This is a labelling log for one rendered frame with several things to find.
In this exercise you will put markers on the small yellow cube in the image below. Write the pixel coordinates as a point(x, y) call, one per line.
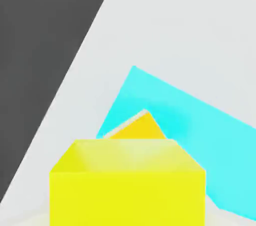
point(127, 194)

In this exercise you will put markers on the small orange cube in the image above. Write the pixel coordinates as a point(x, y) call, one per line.
point(141, 128)

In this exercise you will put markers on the large cyan box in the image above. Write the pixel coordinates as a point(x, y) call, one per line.
point(200, 133)

